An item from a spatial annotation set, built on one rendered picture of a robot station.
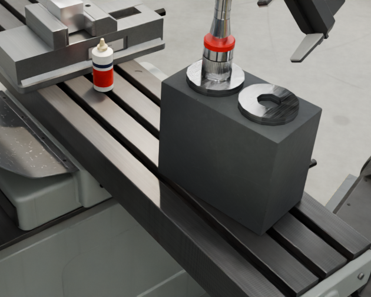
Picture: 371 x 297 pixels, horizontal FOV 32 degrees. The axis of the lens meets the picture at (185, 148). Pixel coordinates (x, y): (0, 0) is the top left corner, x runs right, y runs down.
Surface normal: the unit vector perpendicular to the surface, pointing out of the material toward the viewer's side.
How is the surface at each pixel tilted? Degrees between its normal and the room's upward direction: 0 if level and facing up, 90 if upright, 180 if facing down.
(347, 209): 0
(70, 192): 90
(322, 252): 0
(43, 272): 90
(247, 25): 0
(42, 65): 90
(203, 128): 90
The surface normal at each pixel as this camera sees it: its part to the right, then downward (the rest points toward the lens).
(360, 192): 0.06, -0.77
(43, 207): 0.62, 0.52
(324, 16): 0.60, 0.10
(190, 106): -0.65, 0.45
